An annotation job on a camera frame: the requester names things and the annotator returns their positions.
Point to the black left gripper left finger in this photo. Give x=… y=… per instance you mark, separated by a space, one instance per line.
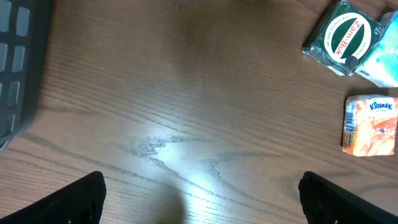
x=79 y=202

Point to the black plastic mesh basket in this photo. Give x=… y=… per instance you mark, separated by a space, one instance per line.
x=24 y=32

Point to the roll of tape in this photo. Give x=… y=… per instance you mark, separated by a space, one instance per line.
x=343 y=38

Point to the orange tissue pack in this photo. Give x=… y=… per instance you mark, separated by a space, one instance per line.
x=370 y=125

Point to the small green wipes pack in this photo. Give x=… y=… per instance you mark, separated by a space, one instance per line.
x=380 y=67

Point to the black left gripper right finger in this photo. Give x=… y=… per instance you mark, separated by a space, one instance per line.
x=325 y=202

